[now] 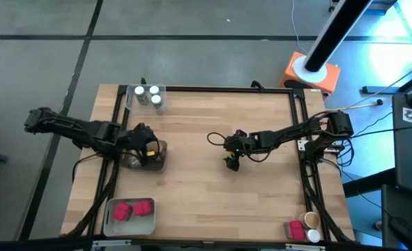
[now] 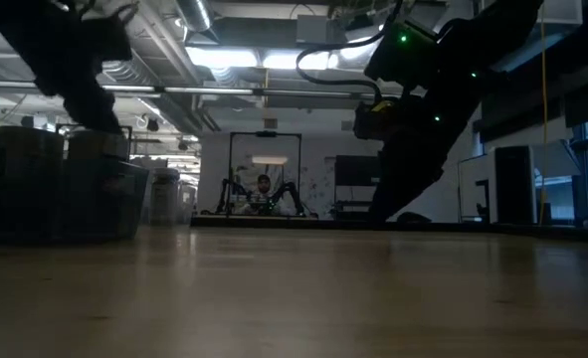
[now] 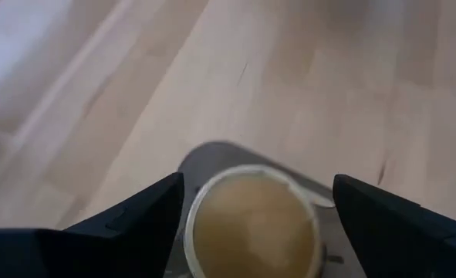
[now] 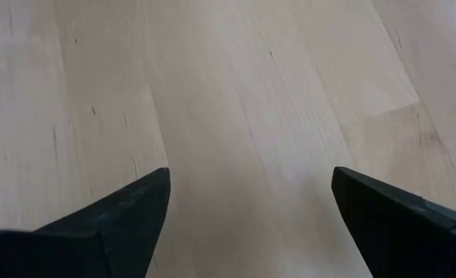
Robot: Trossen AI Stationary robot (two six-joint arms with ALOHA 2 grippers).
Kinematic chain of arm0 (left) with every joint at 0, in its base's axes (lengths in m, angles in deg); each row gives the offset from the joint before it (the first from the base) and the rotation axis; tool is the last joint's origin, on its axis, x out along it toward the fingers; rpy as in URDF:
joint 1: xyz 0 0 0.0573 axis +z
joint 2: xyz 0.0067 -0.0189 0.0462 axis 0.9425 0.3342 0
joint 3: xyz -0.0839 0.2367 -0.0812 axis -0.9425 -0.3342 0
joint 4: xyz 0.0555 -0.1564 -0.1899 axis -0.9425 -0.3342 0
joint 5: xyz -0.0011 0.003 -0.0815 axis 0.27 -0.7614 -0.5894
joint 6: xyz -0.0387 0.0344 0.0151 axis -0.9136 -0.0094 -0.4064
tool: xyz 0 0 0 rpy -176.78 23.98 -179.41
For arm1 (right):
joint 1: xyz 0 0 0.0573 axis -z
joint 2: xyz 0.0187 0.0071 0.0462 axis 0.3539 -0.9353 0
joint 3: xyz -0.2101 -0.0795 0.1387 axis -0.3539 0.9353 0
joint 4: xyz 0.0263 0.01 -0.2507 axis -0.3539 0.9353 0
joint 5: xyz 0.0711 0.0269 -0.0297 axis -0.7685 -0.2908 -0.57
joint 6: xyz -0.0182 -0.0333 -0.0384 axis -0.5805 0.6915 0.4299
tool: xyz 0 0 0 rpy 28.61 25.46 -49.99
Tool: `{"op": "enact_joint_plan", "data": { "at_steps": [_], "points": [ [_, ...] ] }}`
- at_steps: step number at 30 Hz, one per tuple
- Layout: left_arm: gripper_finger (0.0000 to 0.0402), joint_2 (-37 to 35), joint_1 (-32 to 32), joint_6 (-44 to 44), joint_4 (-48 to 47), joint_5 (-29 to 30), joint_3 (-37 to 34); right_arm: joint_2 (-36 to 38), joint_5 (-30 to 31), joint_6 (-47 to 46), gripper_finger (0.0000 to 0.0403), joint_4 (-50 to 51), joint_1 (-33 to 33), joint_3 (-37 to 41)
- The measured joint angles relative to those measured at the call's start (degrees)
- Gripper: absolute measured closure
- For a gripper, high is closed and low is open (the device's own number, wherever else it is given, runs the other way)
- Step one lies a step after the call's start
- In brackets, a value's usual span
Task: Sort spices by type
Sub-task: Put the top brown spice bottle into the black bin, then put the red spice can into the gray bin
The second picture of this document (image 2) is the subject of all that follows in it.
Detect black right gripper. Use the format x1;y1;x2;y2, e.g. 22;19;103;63
353;22;479;223

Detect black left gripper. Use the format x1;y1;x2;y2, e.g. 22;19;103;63
0;0;135;133

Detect brown-lid spice jar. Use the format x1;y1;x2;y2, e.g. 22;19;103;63
67;130;131;240
0;125;67;240

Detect white-lid spice jar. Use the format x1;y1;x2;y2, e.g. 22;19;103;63
149;167;181;225

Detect black monitor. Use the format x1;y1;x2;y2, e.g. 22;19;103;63
334;154;382;188

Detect smoked grey plastic bin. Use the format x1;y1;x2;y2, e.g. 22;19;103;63
0;157;151;245

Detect grey ceiling pipe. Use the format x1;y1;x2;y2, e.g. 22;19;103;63
0;79;399;100

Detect black tower cabinet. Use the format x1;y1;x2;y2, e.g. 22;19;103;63
494;145;537;225

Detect clear plastic bin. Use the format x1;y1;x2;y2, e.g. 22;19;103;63
146;166;199;226

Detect person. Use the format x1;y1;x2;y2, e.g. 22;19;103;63
250;173;284;217

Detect ceiling light panel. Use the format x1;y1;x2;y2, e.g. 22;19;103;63
184;46;342;72

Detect black metal table frame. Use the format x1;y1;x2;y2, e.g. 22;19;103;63
191;214;588;246

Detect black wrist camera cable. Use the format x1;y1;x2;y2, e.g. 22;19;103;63
295;0;399;100

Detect black background rig frame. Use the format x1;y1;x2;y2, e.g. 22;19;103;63
227;130;303;219

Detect silver ventilation duct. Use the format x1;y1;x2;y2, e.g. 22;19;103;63
175;0;216;34

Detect yellow hanging cable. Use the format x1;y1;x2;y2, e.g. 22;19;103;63
538;7;550;225

